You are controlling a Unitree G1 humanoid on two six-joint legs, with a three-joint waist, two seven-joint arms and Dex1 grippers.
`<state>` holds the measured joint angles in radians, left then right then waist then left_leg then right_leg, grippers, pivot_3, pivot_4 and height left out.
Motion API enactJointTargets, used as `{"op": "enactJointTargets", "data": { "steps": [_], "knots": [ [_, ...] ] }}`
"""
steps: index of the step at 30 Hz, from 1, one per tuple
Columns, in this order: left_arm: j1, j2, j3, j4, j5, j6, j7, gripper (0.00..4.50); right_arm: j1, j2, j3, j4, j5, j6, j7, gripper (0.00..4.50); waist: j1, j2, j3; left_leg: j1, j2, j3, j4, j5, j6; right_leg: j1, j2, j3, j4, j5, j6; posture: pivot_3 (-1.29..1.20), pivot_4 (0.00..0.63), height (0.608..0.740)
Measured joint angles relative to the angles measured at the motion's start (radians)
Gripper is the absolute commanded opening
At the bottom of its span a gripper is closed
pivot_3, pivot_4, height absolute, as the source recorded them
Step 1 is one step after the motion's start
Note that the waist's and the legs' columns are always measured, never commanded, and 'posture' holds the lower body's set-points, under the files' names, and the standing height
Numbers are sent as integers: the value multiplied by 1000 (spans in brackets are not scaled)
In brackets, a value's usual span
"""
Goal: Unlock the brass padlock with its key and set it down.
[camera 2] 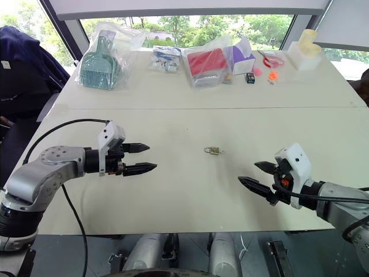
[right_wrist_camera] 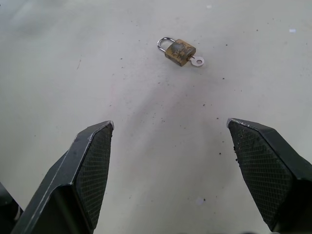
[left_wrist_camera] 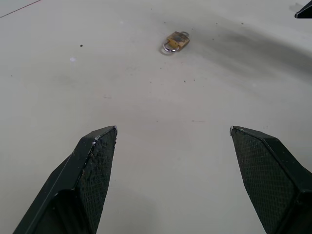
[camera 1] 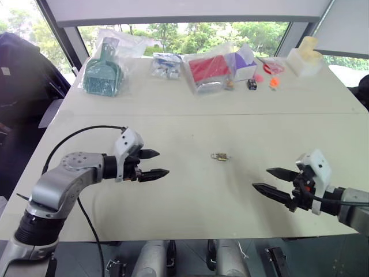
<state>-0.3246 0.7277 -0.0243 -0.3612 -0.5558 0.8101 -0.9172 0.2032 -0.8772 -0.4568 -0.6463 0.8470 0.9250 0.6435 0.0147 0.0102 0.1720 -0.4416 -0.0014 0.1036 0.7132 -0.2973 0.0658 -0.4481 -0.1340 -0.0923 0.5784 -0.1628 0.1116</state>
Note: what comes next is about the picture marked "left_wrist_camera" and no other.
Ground brass padlock with steel shackle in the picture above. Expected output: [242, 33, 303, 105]
[159, 31, 191, 55]

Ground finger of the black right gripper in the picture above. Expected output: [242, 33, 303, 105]
[294, 2, 312, 19]

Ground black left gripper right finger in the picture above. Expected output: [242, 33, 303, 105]
[229, 125, 312, 234]

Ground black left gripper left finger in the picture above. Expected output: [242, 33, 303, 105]
[12, 125, 118, 234]

